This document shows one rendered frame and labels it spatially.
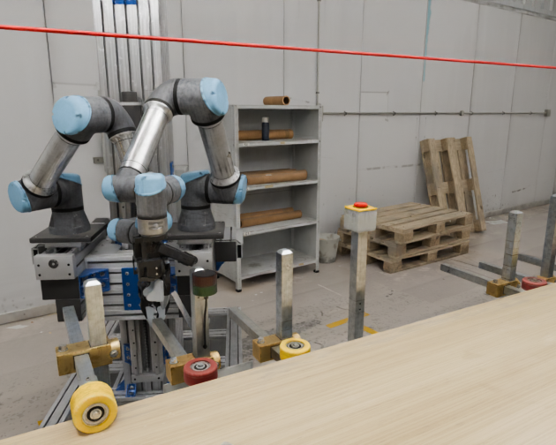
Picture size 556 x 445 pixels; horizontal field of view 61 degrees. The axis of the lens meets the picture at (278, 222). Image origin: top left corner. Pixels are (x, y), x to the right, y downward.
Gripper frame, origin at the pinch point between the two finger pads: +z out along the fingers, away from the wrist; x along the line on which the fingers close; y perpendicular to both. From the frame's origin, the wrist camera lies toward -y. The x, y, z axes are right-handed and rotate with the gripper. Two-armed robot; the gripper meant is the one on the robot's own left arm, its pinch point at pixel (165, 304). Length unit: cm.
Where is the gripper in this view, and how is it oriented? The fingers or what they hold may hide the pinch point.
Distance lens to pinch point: 132.5
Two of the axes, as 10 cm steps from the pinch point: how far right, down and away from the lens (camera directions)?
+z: 0.0, 9.7, 2.3
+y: -8.8, 1.1, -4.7
